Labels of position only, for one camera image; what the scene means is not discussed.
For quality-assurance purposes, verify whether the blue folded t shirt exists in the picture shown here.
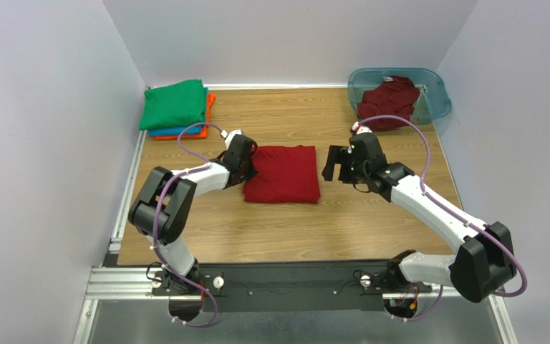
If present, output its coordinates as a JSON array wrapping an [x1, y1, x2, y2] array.
[[148, 87, 209, 138]]

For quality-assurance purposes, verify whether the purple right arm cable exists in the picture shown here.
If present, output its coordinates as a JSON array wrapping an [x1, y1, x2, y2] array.
[[358, 115, 529, 323]]

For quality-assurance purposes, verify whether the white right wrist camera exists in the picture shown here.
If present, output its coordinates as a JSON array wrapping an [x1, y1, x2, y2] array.
[[350, 122, 372, 135]]

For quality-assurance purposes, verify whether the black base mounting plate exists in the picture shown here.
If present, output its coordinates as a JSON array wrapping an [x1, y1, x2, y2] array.
[[146, 259, 432, 317]]

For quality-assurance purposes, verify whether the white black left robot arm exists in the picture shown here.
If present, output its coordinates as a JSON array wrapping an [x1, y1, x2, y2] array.
[[128, 130, 258, 294]]

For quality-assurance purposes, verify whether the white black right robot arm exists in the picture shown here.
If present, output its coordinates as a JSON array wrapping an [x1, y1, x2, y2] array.
[[322, 133, 527, 303]]

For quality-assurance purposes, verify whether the dark red t shirt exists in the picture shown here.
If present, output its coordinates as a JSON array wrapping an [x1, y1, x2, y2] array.
[[357, 75, 420, 124]]

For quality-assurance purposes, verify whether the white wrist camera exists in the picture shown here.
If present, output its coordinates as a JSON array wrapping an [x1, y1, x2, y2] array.
[[350, 122, 372, 135], [220, 128, 243, 150]]

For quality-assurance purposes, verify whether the green folded t shirt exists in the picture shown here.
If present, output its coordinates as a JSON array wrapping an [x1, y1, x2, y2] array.
[[139, 79, 207, 130]]

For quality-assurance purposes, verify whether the teal plastic bin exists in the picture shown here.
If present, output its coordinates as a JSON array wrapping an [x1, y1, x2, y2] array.
[[347, 67, 452, 125]]

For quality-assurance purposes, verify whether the orange folded t shirt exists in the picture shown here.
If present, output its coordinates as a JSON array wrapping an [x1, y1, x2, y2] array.
[[151, 92, 216, 141]]

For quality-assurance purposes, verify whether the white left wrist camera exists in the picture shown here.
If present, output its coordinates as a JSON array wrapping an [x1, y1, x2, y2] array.
[[220, 128, 243, 150]]

